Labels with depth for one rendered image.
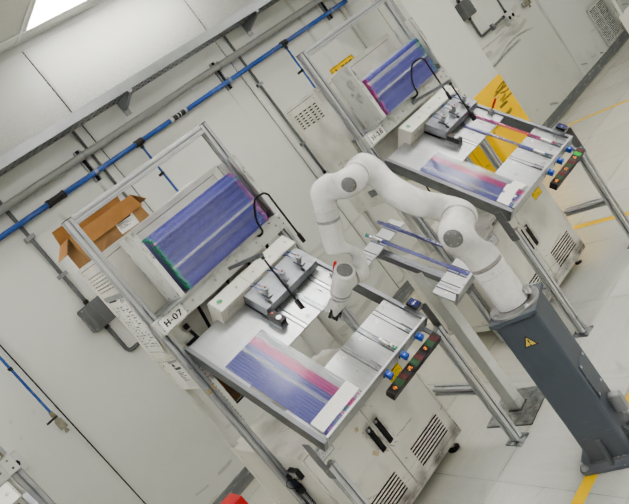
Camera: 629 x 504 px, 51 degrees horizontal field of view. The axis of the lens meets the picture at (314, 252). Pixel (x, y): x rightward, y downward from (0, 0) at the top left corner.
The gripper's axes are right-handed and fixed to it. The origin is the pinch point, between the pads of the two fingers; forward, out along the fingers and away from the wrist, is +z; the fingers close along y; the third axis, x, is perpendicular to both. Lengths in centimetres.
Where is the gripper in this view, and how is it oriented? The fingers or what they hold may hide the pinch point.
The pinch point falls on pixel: (336, 314)
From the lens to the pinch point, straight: 275.5
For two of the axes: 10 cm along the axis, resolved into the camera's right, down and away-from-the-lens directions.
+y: -6.1, 6.0, -5.2
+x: 7.9, 5.2, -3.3
